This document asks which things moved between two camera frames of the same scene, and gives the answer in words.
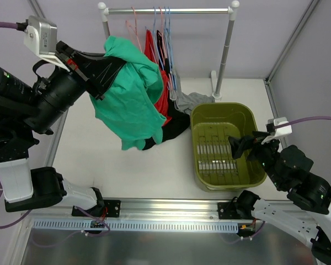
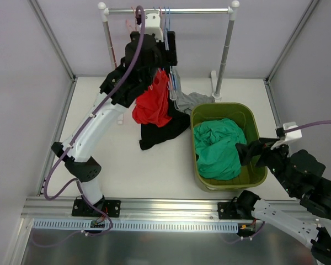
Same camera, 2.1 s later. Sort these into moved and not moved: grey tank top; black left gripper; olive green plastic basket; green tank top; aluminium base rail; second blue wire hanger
Moved: black left gripper; green tank top
Not moved: aluminium base rail; second blue wire hanger; grey tank top; olive green plastic basket
